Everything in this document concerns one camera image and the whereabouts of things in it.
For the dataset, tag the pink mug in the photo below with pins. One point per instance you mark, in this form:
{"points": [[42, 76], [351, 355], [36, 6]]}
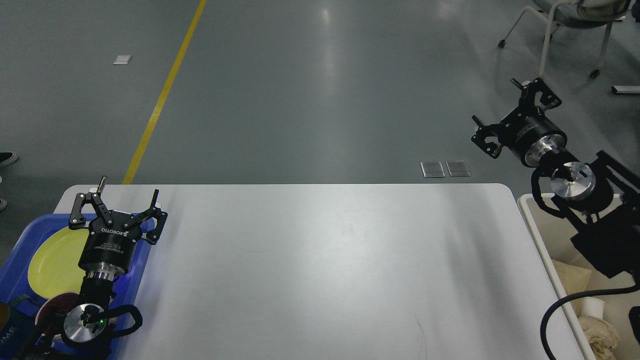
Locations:
{"points": [[54, 303]]}

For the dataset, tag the yellow plastic plate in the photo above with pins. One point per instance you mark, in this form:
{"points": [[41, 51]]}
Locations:
{"points": [[54, 269]]}

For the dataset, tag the white office chair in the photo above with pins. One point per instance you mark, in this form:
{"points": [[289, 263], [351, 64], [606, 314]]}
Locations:
{"points": [[576, 14]]}

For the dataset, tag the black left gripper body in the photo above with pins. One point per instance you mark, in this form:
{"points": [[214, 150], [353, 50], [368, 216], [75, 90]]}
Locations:
{"points": [[112, 246]]}

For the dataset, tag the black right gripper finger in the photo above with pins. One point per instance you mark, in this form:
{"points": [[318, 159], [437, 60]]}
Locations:
{"points": [[486, 137], [536, 97]]}

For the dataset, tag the metal floor plate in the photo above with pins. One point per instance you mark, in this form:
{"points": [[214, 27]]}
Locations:
{"points": [[458, 169], [432, 169]]}

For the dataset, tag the right metal floor plate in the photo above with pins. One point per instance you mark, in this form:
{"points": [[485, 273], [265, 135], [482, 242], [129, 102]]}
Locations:
{"points": [[458, 169]]}

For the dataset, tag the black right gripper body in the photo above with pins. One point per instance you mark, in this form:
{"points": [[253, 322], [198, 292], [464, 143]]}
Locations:
{"points": [[531, 137]]}

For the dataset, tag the white floor marker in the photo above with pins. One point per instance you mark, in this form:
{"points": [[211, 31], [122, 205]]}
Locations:
{"points": [[123, 59]]}

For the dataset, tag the left metal floor plate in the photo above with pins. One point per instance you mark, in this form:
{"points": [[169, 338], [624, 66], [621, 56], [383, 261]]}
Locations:
{"points": [[432, 169]]}

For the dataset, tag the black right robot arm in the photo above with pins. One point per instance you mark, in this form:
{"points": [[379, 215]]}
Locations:
{"points": [[600, 199]]}

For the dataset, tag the white bar on floor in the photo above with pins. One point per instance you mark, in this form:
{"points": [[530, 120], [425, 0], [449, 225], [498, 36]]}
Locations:
{"points": [[625, 89]]}

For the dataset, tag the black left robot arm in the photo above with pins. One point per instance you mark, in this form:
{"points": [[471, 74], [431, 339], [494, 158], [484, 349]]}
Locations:
{"points": [[97, 286]]}

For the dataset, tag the brown paper ball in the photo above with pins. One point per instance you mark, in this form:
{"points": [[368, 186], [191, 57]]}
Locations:
{"points": [[602, 337]]}

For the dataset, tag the beige plastic bin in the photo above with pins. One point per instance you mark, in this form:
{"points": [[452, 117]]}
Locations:
{"points": [[551, 237]]}

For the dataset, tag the blue plastic tray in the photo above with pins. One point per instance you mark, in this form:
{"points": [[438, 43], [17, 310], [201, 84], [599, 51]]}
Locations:
{"points": [[14, 272]]}

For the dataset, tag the white paper cup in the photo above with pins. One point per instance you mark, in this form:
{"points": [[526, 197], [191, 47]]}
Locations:
{"points": [[592, 307]]}

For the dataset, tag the brown paper bag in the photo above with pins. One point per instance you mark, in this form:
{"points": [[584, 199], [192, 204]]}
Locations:
{"points": [[573, 278]]}

